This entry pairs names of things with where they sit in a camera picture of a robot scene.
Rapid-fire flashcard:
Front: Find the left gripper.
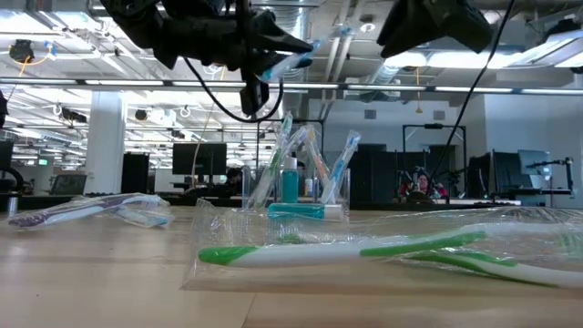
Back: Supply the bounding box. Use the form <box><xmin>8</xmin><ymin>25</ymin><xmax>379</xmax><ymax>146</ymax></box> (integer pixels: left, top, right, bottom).
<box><xmin>166</xmin><ymin>0</ymin><xmax>315</xmax><ymax>116</ymax></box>

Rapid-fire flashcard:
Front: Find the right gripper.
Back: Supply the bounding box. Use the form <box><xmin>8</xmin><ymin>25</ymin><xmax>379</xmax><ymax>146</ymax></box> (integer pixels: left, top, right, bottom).
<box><xmin>376</xmin><ymin>0</ymin><xmax>496</xmax><ymax>59</ymax></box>

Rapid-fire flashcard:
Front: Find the blue white toothbrush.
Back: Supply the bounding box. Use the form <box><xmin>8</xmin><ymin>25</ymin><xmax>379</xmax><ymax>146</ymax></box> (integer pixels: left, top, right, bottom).
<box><xmin>260</xmin><ymin>25</ymin><xmax>354</xmax><ymax>84</ymax></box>
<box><xmin>108</xmin><ymin>200</ymin><xmax>177</xmax><ymax>229</ymax></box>
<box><xmin>318</xmin><ymin>129</ymin><xmax>363</xmax><ymax>205</ymax></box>

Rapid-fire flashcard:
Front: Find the pale white toothbrush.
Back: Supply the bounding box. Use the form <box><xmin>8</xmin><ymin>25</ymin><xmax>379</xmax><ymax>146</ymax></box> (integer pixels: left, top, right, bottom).
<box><xmin>272</xmin><ymin>126</ymin><xmax>315</xmax><ymax>183</ymax></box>

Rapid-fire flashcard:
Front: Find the green white toothbrush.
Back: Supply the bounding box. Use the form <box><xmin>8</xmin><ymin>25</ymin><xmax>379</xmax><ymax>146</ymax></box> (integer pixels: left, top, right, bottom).
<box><xmin>272</xmin><ymin>230</ymin><xmax>583</xmax><ymax>291</ymax></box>
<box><xmin>181</xmin><ymin>198</ymin><xmax>583</xmax><ymax>292</ymax></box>
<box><xmin>248</xmin><ymin>111</ymin><xmax>295</xmax><ymax>210</ymax></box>

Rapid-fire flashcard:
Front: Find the orange toothbrush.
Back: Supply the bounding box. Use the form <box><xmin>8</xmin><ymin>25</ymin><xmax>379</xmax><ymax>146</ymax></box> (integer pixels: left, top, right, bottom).
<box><xmin>303</xmin><ymin>129</ymin><xmax>333</xmax><ymax>197</ymax></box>

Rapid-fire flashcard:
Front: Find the teal mouthwash bottle white cap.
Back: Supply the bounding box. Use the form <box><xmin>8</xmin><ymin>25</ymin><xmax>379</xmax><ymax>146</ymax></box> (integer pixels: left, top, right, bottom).
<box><xmin>281</xmin><ymin>152</ymin><xmax>301</xmax><ymax>205</ymax></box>
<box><xmin>267</xmin><ymin>201</ymin><xmax>345</xmax><ymax>223</ymax></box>

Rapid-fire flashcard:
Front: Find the purple toothbrush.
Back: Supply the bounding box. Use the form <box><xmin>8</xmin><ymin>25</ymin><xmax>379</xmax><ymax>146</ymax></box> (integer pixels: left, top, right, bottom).
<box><xmin>6</xmin><ymin>192</ymin><xmax>169</xmax><ymax>230</ymax></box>

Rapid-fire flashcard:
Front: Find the bright ceiling light panel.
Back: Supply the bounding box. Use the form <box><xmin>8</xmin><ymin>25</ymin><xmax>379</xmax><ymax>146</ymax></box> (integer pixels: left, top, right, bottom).
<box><xmin>382</xmin><ymin>29</ymin><xmax>583</xmax><ymax>69</ymax></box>

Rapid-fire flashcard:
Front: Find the black monitor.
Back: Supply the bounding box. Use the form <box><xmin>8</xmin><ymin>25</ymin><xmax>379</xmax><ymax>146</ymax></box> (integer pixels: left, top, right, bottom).
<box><xmin>468</xmin><ymin>149</ymin><xmax>520</xmax><ymax>198</ymax></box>
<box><xmin>171</xmin><ymin>142</ymin><xmax>228</xmax><ymax>177</ymax></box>

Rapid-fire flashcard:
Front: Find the person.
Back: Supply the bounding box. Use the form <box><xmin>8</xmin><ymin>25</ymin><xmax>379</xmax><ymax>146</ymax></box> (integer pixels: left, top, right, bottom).
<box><xmin>225</xmin><ymin>167</ymin><xmax>245</xmax><ymax>188</ymax></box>
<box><xmin>400</xmin><ymin>170</ymin><xmax>450</xmax><ymax>201</ymax></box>

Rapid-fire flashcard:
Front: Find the clear acrylic organizer holder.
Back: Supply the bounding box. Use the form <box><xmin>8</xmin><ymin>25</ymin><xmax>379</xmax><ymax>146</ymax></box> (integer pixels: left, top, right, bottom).
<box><xmin>240</xmin><ymin>164</ymin><xmax>352</xmax><ymax>215</ymax></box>

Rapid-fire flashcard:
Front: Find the long led light bar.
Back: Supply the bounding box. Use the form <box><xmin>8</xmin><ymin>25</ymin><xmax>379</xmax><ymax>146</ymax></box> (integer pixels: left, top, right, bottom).
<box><xmin>0</xmin><ymin>76</ymin><xmax>583</xmax><ymax>96</ymax></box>

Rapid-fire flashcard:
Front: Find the black cabinet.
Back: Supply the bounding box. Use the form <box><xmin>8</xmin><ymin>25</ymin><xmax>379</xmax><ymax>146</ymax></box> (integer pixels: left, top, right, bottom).
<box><xmin>120</xmin><ymin>152</ymin><xmax>150</xmax><ymax>195</ymax></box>
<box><xmin>350</xmin><ymin>143</ymin><xmax>397</xmax><ymax>204</ymax></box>

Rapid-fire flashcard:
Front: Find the white square pillar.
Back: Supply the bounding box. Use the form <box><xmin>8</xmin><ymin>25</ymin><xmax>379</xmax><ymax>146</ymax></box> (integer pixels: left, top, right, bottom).
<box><xmin>86</xmin><ymin>90</ymin><xmax>127</xmax><ymax>195</ymax></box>

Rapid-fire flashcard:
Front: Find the gray panel monitor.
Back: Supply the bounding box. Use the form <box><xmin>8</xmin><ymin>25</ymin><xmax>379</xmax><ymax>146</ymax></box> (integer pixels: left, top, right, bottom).
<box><xmin>517</xmin><ymin>149</ymin><xmax>553</xmax><ymax>179</ymax></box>

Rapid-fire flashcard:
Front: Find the black left wrist camera cable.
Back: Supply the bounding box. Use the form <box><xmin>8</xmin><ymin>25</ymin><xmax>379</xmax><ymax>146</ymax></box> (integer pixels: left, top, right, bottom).
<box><xmin>180</xmin><ymin>55</ymin><xmax>286</xmax><ymax>124</ymax></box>

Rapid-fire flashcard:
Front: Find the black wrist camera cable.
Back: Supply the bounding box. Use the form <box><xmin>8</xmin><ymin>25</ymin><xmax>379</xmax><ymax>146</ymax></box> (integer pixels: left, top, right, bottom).
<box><xmin>425</xmin><ymin>0</ymin><xmax>518</xmax><ymax>186</ymax></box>
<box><xmin>180</xmin><ymin>55</ymin><xmax>286</xmax><ymax>124</ymax></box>

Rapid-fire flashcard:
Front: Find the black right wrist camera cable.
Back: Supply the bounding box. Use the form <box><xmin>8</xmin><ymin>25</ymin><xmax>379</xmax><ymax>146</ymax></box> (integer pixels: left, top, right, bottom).
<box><xmin>425</xmin><ymin>0</ymin><xmax>518</xmax><ymax>186</ymax></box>

